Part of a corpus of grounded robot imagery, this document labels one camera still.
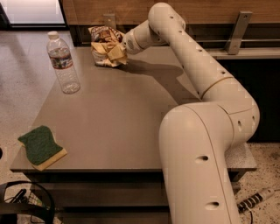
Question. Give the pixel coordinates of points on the left metal bracket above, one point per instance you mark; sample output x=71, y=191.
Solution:
x=110, y=20

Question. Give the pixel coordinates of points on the brown chip bag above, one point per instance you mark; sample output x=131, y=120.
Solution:
x=105, y=34

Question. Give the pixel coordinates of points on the grey lower drawer front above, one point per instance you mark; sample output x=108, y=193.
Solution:
x=116, y=218

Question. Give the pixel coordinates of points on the right metal bracket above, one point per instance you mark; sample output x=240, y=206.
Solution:
x=233, y=45

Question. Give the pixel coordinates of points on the grey upper drawer front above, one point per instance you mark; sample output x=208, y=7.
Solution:
x=107, y=194

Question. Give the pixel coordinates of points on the grey drawer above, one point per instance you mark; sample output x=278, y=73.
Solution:
x=107, y=194
x=116, y=218

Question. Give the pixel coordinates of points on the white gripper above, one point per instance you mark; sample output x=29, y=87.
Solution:
x=129, y=45

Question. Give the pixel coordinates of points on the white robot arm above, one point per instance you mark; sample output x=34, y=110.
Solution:
x=194, y=137

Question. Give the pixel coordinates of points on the metal bracket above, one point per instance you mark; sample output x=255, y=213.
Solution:
x=233, y=45
x=110, y=20

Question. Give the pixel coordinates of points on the clear plastic water bottle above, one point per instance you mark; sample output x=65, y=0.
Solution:
x=62, y=63

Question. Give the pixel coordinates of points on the black wire basket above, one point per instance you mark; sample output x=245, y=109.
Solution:
x=18, y=204

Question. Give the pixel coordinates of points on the green and yellow sponge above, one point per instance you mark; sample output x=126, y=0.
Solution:
x=41, y=148

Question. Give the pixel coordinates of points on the white power strip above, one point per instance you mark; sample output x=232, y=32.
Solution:
x=255, y=199

